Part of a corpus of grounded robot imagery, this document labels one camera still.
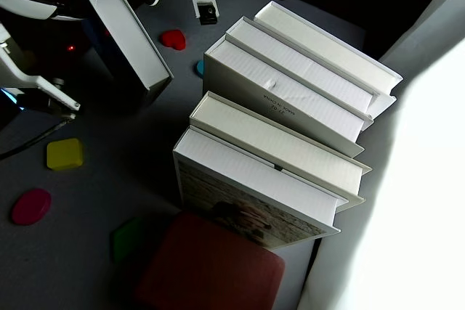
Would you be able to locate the green square block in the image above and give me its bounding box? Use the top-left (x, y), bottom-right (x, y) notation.
top-left (110, 216), bottom-right (146, 264)

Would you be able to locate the white Fashionindia book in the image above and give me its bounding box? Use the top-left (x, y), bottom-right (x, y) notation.
top-left (81, 0), bottom-right (175, 110)

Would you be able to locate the red hardcover book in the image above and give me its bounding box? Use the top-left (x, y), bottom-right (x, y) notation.
top-left (133, 211), bottom-right (287, 310)

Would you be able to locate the yellow square block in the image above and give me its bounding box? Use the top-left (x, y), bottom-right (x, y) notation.
top-left (46, 137), bottom-right (85, 172)

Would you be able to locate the plain white book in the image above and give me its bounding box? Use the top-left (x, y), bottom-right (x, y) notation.
top-left (202, 33), bottom-right (366, 159)
top-left (253, 0), bottom-right (405, 95)

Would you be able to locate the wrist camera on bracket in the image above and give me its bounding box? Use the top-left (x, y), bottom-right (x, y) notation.
top-left (0, 23), bottom-right (81, 113)
top-left (190, 0), bottom-right (222, 27)

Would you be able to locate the black cable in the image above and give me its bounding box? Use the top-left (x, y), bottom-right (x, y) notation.
top-left (0, 113), bottom-right (78, 161)

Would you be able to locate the white backdrop board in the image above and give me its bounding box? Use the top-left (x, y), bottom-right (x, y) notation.
top-left (296, 0), bottom-right (465, 310)

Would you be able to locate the pale book with Chinese title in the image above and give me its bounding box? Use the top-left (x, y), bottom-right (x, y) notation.
top-left (188, 90), bottom-right (373, 213)

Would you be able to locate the grey table cloth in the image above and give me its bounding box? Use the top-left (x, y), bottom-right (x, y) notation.
top-left (0, 0), bottom-right (366, 310)

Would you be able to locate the red heart block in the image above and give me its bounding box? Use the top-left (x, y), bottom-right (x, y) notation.
top-left (158, 28), bottom-right (187, 52)

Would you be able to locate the magenta round block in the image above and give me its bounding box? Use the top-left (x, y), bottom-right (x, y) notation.
top-left (10, 187), bottom-right (52, 227)

